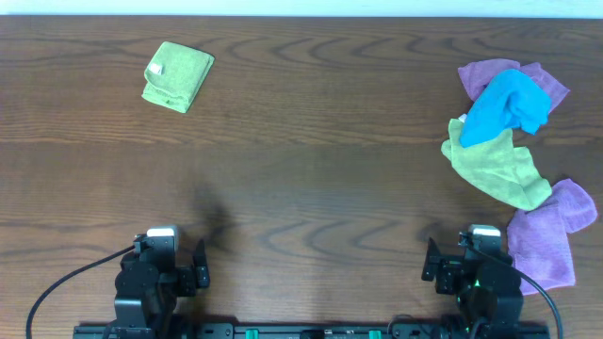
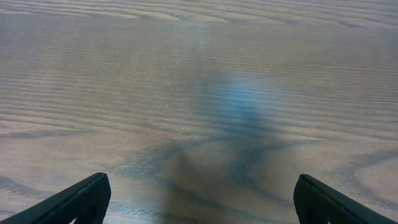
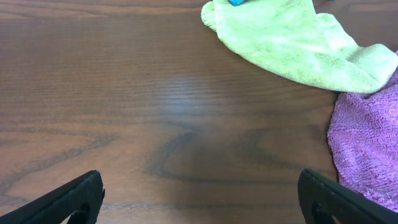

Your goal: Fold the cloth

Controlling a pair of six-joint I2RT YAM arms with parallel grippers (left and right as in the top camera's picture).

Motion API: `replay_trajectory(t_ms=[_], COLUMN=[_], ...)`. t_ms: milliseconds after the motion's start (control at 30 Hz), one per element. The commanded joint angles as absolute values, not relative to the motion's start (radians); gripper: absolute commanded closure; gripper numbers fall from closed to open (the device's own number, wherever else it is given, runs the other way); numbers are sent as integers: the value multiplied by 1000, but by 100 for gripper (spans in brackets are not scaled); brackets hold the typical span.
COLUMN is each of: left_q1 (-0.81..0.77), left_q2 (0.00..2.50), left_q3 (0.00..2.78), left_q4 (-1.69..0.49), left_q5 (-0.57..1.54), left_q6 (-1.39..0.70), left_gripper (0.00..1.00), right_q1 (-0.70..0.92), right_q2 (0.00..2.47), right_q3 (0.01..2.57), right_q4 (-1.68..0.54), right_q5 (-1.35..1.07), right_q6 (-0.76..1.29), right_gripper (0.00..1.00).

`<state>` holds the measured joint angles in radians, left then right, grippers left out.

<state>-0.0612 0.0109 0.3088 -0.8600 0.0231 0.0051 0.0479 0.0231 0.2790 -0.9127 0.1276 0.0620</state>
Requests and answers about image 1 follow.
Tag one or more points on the purple cloth under blue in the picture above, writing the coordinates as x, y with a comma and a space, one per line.
476, 76

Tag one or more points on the crumpled green cloth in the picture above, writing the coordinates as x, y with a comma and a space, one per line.
497, 168

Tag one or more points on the purple cloth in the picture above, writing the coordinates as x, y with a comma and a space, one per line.
538, 239
476, 76

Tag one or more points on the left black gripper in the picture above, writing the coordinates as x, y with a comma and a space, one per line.
189, 279

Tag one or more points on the folded green cloth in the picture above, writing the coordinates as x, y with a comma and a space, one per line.
174, 76

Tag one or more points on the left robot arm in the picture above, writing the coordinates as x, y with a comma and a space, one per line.
150, 283

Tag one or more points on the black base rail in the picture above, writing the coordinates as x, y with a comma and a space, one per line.
230, 331

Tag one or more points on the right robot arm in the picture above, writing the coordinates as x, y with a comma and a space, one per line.
483, 283

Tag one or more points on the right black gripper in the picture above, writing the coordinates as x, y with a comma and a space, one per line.
446, 275

